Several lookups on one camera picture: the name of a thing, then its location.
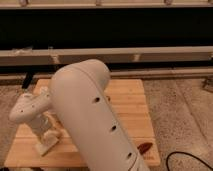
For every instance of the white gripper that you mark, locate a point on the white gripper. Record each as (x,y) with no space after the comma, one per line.
(41,125)

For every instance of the white sponge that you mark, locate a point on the white sponge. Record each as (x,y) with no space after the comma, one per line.
(46,143)

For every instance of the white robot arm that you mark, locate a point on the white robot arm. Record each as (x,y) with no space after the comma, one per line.
(76,94)

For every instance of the wooden table board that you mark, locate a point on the wooden table board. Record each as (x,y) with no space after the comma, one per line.
(127,97)

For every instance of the dark red object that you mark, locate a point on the dark red object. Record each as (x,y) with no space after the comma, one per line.
(144,147)

